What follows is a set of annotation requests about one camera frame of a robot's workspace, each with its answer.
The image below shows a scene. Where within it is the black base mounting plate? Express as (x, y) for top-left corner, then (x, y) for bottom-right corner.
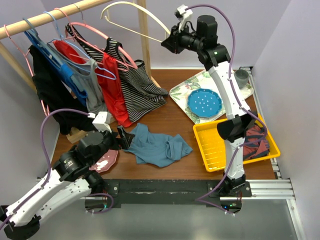
(84, 178), (252, 210)

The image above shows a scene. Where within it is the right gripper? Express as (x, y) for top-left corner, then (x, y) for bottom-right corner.
(161, 21), (203, 55)

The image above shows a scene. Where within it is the pink dotted plate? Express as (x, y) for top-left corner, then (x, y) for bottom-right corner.
(89, 149), (119, 173)

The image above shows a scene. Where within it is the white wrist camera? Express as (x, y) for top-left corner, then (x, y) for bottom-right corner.
(92, 111), (112, 133)
(174, 4), (193, 32)

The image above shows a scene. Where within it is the black tank top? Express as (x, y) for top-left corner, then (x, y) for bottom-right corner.
(29, 45), (96, 135)

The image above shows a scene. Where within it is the pink hanger with striped top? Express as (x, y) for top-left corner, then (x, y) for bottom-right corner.
(54, 7), (138, 69)

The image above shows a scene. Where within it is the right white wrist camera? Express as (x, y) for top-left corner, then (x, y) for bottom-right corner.
(174, 4), (193, 32)

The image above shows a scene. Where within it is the floral serving tray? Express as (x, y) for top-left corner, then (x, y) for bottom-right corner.
(169, 69), (255, 125)

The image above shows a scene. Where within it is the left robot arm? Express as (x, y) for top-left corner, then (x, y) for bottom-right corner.
(0, 126), (134, 240)

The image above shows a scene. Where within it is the grey tank top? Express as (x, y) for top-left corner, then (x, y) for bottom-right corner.
(71, 59), (107, 114)

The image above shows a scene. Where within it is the maroon tank top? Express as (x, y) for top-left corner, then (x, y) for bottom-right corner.
(243, 123), (270, 161)

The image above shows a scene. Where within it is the yellow plastic bin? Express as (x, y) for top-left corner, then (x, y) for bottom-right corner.
(193, 118), (281, 172)

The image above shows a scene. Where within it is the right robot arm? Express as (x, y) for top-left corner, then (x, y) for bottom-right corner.
(161, 13), (257, 197)

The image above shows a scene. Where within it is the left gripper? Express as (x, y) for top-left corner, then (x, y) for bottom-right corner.
(89, 124), (135, 165)

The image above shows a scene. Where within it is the red tank top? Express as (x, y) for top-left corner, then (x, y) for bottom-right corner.
(53, 40), (132, 128)

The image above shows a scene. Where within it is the grey blue hanger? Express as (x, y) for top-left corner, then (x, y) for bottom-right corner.
(22, 17), (65, 70)

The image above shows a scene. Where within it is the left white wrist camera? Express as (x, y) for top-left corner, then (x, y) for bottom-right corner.
(92, 111), (112, 133)

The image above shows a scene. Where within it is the cream hanger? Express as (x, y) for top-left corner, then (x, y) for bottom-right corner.
(100, 1), (171, 43)

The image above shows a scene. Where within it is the royal blue tank top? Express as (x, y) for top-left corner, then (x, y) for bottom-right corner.
(24, 29), (88, 107)

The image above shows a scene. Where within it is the striped tank top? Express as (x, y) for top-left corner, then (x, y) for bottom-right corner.
(65, 23), (168, 123)

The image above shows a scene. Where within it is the grey cup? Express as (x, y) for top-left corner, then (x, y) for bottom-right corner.
(234, 69), (249, 89)

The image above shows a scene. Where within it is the blue dotted plate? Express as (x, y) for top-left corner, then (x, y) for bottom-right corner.
(187, 88), (223, 118)

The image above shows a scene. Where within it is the light blue hanger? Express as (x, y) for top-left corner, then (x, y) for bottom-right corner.
(43, 11), (116, 81)

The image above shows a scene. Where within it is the wooden clothes rack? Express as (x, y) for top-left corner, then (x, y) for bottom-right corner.
(0, 0), (152, 143)

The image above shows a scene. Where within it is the pink hanger with black top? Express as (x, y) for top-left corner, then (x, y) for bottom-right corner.
(3, 24), (50, 116)

